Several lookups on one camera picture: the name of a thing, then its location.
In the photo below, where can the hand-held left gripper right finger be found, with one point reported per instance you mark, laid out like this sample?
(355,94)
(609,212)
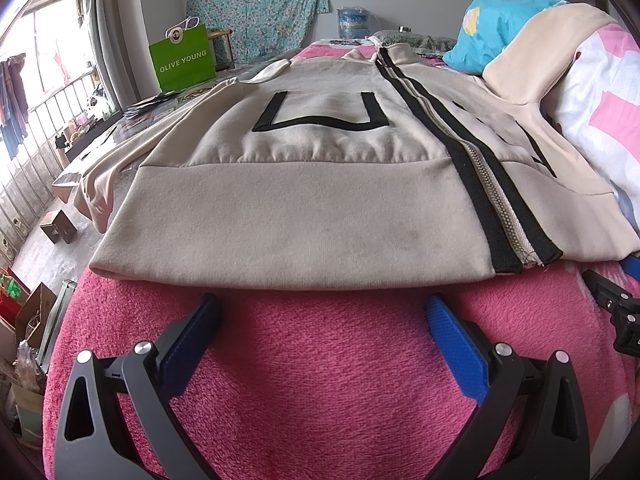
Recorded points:
(452,345)

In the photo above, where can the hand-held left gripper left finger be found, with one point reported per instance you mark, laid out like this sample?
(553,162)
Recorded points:
(187,345)

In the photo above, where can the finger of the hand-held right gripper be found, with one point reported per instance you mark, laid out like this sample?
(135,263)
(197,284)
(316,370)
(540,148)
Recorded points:
(634,266)
(607,295)

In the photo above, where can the beige zip jacket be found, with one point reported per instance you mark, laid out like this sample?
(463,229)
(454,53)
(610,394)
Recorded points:
(300,210)

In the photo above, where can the hanging dark clothes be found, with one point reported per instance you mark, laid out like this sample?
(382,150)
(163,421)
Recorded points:
(14,105)

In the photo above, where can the pink patterned fleece blanket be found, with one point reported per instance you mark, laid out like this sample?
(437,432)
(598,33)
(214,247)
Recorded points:
(325,360)

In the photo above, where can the open cardboard box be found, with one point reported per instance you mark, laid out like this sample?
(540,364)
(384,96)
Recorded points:
(35,315)

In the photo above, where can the white and pink quilt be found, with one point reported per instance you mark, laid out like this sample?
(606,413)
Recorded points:
(600,100)

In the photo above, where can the small brown box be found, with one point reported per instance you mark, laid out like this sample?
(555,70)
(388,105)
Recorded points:
(59,227)

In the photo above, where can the glass-topped table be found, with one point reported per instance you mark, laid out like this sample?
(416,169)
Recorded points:
(105,145)

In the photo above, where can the window railing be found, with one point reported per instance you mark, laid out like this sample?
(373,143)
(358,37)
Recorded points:
(45,160)

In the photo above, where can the pile of dark papers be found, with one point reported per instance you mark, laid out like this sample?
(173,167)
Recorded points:
(150,104)

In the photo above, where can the green paper shopping bag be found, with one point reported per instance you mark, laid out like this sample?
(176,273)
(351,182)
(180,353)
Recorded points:
(182,60)

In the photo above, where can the wooden chair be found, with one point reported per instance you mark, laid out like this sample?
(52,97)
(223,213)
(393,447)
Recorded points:
(222,47)

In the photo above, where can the grey-green embroidered pillow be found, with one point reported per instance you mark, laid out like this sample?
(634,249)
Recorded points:
(415,42)

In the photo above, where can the grey curtain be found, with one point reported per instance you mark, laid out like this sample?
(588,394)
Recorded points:
(107,35)

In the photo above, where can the large clear water jug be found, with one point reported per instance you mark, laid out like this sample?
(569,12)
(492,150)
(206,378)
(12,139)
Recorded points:
(352,22)

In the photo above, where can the teal floral hanging cloth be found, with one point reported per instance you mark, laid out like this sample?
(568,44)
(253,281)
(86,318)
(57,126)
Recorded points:
(260,5)

